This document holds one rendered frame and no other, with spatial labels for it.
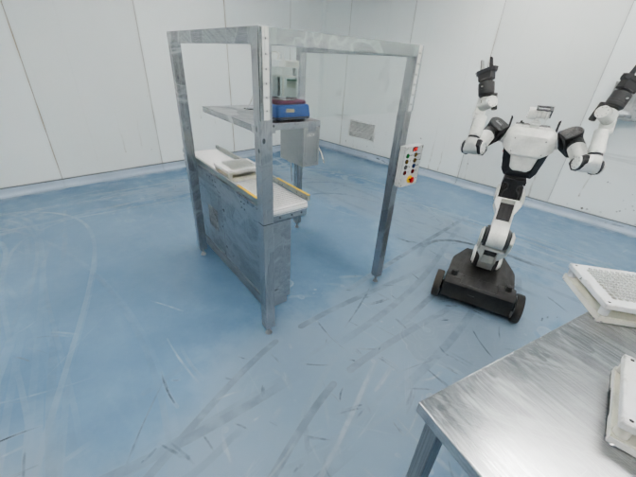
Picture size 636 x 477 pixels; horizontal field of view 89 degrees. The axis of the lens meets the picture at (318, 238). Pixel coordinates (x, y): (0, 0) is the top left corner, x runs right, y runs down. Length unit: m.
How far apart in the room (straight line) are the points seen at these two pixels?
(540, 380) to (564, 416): 0.09
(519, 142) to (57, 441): 2.84
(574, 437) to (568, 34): 4.36
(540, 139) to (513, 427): 1.79
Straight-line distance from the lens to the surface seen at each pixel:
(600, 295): 1.39
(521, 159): 2.42
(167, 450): 1.79
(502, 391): 0.98
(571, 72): 4.85
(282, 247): 2.04
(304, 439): 1.73
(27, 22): 4.79
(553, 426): 0.98
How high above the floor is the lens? 1.51
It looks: 29 degrees down
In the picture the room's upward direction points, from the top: 4 degrees clockwise
